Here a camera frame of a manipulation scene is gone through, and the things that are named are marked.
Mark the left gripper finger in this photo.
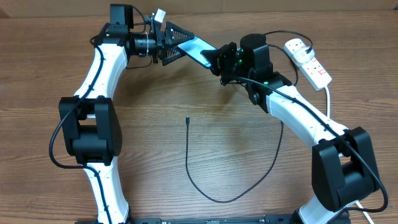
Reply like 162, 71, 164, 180
160, 46, 186, 66
165, 21, 195, 47

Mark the blue Samsung Galaxy smartphone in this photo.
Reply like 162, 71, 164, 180
177, 36, 216, 69

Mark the black USB charging cable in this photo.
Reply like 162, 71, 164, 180
185, 30, 314, 204

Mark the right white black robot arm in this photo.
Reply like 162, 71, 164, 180
194, 34, 385, 223

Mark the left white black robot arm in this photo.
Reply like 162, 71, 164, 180
55, 4, 195, 223

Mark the white charger plug adapter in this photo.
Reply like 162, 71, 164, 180
293, 47, 315, 64

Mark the white power strip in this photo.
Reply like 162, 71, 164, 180
284, 38, 332, 91

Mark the white power strip cord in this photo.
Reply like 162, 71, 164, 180
324, 86, 375, 224

